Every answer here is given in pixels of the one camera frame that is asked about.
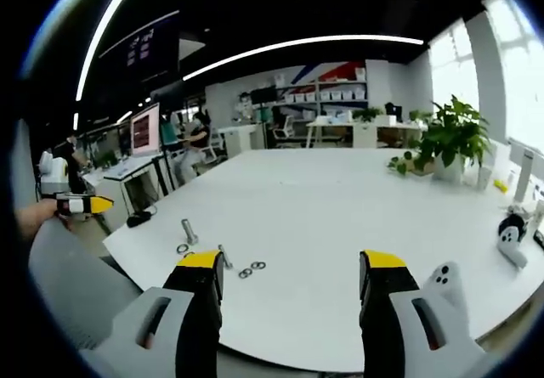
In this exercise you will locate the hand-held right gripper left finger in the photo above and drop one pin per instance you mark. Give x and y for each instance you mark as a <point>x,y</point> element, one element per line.
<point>191,310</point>

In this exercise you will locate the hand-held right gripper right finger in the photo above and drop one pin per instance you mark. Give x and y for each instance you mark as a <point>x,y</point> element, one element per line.
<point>384,310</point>

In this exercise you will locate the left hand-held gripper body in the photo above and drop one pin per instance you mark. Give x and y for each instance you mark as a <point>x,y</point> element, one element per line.
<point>53,172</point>

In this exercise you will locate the metal washer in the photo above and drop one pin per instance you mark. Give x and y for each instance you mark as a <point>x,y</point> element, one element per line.
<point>189,254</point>
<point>245,273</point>
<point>183,249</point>
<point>258,264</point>

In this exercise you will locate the small metal threaded stud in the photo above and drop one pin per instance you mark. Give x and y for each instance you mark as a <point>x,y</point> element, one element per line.
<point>226,258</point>

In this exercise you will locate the large metal threaded stud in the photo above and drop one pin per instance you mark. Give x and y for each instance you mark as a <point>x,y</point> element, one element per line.
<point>189,230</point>

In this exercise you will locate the person's left hand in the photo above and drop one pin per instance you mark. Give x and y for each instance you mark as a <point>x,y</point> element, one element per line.
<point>36,218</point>

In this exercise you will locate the white office desk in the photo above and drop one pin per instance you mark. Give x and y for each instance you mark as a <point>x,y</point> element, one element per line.
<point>127,170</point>

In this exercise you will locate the white handheld controller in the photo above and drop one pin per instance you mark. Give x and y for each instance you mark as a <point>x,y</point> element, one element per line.
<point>448,284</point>

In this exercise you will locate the person's grey clothing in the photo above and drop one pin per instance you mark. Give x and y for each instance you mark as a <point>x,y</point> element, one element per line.
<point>76,280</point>

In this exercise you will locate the computer monitor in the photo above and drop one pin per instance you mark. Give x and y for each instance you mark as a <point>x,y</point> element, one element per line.
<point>145,129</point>

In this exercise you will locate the white and black controller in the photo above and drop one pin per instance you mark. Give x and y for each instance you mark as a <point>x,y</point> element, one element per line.
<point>510,238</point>

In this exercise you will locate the small trailing green plant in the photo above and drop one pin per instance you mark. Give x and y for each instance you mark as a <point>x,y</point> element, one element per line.
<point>404,162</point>

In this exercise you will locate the hanging dark display screen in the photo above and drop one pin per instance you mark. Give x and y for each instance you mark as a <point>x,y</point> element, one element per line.
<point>144,46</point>

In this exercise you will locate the small yellow object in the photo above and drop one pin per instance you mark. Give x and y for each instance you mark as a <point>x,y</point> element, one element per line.
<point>500,185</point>

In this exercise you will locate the white wooden-legged table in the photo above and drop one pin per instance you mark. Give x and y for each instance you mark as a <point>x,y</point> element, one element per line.
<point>361,129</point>

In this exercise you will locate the large potted green plant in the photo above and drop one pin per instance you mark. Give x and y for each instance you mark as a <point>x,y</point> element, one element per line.
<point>455,136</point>

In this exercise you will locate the tall white box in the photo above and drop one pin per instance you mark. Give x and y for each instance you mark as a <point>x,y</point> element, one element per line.
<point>525,174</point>

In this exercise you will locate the white office chair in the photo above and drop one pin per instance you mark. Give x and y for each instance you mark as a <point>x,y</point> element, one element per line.
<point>284,128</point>

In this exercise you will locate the white storage shelf with bins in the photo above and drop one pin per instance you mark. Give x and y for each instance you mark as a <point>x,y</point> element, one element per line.
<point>323,91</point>

